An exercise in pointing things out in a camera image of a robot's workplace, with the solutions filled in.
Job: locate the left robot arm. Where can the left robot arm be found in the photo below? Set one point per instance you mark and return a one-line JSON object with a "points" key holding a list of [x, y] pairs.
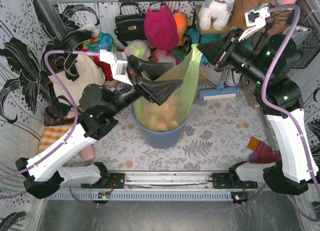
{"points": [[100, 106]]}

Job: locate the blue floor squeegee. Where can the blue floor squeegee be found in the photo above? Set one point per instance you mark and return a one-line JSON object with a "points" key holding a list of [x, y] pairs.
{"points": [[222, 92]]}

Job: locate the rainbow striped bag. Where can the rainbow striped bag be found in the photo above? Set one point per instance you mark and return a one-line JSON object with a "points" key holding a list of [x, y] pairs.
{"points": [[179, 54]]}

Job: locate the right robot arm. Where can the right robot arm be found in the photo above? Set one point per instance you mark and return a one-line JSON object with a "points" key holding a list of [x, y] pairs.
{"points": [[281, 101]]}

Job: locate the brown leather strap bag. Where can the brown leather strap bag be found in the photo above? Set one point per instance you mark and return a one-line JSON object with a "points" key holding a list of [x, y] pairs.
{"points": [[56, 114]]}

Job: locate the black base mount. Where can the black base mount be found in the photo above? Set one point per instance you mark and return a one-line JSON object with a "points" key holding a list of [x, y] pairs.
{"points": [[226, 180], [114, 181]]}

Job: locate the colourful printed bag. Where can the colourful printed bag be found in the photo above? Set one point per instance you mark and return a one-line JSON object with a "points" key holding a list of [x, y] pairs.
{"points": [[104, 41]]}

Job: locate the white plush dog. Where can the white plush dog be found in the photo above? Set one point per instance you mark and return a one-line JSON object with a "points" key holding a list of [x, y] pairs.
{"points": [[215, 13]]}

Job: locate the black hat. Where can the black hat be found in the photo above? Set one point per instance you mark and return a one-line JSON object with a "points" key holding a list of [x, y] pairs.
{"points": [[74, 40]]}

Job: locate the silver foil pouch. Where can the silver foil pouch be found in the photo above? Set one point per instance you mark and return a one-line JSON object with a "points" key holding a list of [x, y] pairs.
{"points": [[300, 33]]}

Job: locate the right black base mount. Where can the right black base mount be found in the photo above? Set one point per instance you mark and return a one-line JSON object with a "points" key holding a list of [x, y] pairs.
{"points": [[226, 180]]}

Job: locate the red purple sock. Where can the red purple sock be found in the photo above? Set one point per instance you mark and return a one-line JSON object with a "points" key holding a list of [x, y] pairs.
{"points": [[261, 152]]}

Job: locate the pink white plush doll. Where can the pink white plush doll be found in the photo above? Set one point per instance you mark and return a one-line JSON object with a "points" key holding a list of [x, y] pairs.
{"points": [[162, 56]]}

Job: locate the pink glasses case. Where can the pink glasses case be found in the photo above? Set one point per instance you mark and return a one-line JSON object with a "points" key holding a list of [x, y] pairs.
{"points": [[87, 153]]}

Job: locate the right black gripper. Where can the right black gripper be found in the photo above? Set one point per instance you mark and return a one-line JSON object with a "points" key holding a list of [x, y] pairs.
{"points": [[225, 51]]}

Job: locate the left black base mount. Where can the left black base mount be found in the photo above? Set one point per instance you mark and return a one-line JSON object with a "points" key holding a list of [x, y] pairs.
{"points": [[114, 181]]}

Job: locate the brown teddy bear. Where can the brown teddy bear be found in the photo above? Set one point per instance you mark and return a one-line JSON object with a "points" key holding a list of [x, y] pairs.
{"points": [[237, 18]]}

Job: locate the orange plush toy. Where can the orange plush toy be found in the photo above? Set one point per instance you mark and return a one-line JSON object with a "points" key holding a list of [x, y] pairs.
{"points": [[181, 23]]}

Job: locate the blue trash bin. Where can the blue trash bin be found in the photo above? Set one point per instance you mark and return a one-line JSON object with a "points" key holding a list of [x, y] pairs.
{"points": [[161, 140]]}

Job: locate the black wire basket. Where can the black wire basket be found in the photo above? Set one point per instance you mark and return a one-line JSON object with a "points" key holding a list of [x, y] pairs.
{"points": [[309, 48]]}

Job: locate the green trash bag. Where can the green trash bag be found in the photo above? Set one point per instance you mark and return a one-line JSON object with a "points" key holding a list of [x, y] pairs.
{"points": [[172, 113]]}

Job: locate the white plush sheep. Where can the white plush sheep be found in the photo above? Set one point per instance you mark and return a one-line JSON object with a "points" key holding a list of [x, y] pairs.
{"points": [[139, 49]]}

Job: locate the red cloth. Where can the red cloth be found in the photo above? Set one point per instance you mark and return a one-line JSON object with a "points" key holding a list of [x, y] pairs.
{"points": [[106, 69]]}

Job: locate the aluminium front rail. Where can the aluminium front rail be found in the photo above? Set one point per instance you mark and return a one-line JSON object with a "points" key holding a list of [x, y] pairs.
{"points": [[165, 181]]}

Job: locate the teal folded cloth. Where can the teal folded cloth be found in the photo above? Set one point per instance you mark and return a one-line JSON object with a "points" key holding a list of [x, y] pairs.
{"points": [[206, 38]]}

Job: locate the magenta fabric bag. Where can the magenta fabric bag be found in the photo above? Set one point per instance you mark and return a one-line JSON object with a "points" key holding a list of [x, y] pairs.
{"points": [[160, 29]]}

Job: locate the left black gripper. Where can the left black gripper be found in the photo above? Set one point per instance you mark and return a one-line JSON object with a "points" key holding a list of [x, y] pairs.
{"points": [[133, 77]]}

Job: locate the orange checkered cloth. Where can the orange checkered cloth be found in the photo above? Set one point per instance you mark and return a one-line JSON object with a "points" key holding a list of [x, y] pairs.
{"points": [[50, 135]]}

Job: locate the black leather handbag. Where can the black leather handbag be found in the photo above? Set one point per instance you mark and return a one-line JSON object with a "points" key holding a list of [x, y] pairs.
{"points": [[130, 27]]}

